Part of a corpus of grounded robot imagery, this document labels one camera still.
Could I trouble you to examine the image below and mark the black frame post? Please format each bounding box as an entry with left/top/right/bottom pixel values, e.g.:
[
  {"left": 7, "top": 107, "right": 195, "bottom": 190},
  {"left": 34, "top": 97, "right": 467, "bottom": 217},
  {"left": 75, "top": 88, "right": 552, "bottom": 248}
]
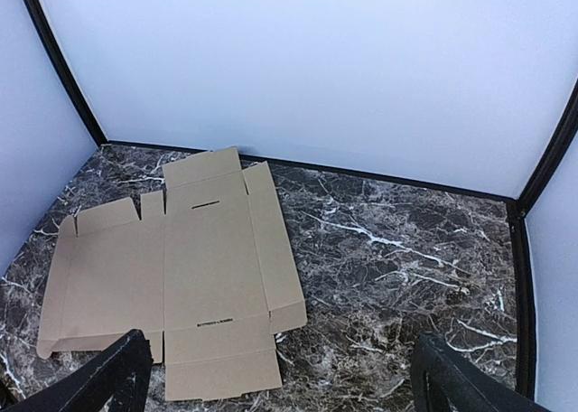
[
  {"left": 23, "top": 0, "right": 108, "bottom": 145},
  {"left": 506, "top": 108, "right": 578, "bottom": 404}
]

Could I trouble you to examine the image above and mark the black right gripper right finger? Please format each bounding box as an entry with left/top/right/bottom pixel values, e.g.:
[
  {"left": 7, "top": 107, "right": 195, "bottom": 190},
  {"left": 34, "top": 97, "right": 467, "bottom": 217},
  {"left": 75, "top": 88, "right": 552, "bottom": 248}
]
[{"left": 411, "top": 333, "right": 547, "bottom": 412}]

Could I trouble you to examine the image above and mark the black left frame post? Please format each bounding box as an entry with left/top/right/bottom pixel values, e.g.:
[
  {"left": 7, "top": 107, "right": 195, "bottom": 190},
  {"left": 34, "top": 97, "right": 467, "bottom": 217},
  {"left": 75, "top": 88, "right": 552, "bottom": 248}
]
[{"left": 23, "top": 0, "right": 108, "bottom": 145}]

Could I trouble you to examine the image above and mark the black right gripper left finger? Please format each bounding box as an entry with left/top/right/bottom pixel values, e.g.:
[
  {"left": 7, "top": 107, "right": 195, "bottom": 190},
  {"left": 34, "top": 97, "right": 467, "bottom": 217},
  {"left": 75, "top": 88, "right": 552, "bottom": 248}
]
[{"left": 7, "top": 329, "right": 153, "bottom": 411}]

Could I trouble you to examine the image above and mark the black right frame post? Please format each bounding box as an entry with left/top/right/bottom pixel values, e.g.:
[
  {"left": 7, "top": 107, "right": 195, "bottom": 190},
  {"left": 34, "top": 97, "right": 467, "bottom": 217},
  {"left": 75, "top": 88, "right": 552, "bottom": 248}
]
[{"left": 506, "top": 108, "right": 578, "bottom": 404}]

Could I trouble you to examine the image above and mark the brown cardboard box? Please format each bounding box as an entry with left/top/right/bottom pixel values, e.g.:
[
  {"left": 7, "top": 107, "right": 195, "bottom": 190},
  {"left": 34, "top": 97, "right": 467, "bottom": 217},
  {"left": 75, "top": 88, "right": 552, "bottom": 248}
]
[{"left": 36, "top": 147, "right": 307, "bottom": 401}]

